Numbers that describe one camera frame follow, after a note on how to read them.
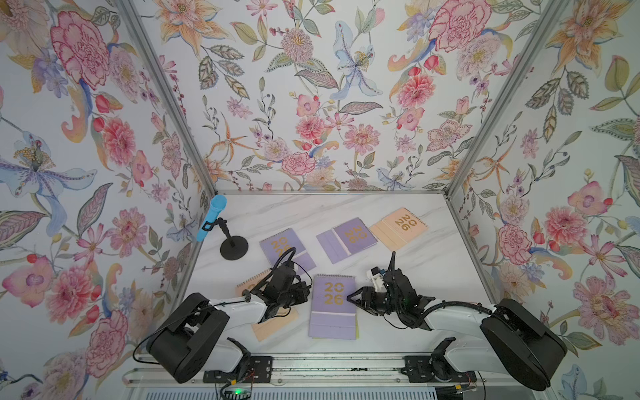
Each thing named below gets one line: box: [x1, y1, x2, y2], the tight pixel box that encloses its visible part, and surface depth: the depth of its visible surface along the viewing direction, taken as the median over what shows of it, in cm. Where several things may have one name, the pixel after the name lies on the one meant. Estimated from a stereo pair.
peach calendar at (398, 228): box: [369, 207, 429, 251], surface depth 109 cm
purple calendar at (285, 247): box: [259, 227, 317, 275], surface depth 103 cm
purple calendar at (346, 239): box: [315, 217, 379, 265], surface depth 106 cm
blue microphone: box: [195, 194, 228, 242], surface depth 85 cm
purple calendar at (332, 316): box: [308, 274, 359, 340], surface depth 86 cm
